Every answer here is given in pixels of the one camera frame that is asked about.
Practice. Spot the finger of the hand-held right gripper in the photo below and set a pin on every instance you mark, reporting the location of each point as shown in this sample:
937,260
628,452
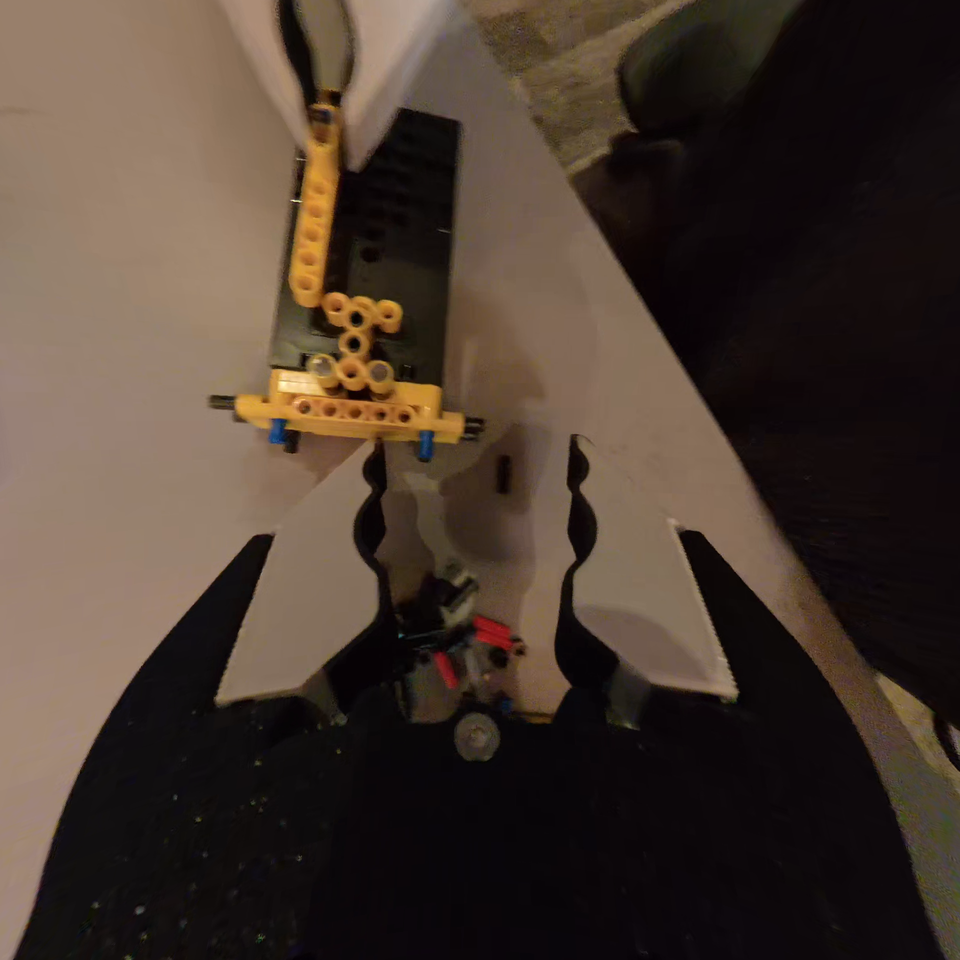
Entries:
397,60
259,37

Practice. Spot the person's leg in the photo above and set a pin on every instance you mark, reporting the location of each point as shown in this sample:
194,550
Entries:
645,217

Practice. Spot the small black connector pin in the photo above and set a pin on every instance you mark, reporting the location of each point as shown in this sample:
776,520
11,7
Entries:
503,474

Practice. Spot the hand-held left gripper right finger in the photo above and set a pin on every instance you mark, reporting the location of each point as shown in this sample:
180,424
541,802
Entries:
645,592

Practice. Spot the yellow perforated beam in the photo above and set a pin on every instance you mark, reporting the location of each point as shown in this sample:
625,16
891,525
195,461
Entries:
315,225

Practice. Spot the yellow and black brick assembly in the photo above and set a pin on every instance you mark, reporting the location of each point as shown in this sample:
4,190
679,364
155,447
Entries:
397,247

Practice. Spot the pile of small building parts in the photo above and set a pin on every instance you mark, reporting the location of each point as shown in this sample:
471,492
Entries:
450,637

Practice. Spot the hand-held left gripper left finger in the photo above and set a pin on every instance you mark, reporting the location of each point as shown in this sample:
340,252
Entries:
307,592

